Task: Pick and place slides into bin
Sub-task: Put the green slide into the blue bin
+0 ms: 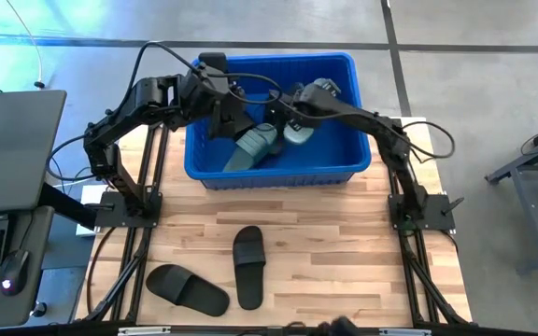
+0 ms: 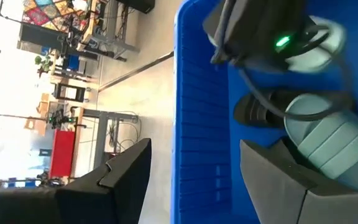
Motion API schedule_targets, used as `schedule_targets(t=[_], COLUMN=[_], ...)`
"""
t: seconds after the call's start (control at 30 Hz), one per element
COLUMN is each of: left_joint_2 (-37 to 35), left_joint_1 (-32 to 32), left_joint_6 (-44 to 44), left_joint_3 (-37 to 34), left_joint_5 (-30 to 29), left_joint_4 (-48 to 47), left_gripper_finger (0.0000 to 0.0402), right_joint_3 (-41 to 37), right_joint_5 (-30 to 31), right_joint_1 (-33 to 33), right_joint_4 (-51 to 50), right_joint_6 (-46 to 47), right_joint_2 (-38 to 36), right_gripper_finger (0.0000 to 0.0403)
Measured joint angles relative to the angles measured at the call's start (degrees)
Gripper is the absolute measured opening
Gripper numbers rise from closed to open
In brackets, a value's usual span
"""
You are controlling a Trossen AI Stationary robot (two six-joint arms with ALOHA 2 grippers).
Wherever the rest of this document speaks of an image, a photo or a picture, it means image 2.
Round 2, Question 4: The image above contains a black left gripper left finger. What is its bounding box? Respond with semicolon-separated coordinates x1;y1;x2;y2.
0;138;153;224

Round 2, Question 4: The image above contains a black open shelf frame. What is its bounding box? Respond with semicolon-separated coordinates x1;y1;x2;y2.
53;83;86;103

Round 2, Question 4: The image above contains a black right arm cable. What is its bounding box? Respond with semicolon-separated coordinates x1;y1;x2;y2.
237;24;354;122

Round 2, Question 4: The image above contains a red cabinet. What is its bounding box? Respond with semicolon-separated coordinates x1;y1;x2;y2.
48;129;76;179

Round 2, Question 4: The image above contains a green rubber slide sandal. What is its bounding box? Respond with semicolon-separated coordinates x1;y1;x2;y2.
283;93;358;192
286;15;347;74

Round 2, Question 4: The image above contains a black rubber slide sandal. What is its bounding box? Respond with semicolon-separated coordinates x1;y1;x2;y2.
233;91;291;128

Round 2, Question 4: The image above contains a grey metal workbench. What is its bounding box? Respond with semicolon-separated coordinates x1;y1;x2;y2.
81;108;140;169

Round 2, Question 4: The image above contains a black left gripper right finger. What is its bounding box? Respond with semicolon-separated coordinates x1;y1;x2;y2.
239;139;358;224

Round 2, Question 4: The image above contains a colourful patchwork quilt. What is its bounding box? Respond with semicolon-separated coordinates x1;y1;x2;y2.
22;0;90;34

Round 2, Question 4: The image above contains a blue plastic bin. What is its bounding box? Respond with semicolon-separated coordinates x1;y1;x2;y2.
170;0;358;224

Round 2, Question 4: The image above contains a green potted plant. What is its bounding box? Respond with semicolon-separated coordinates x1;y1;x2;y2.
34;54;54;78

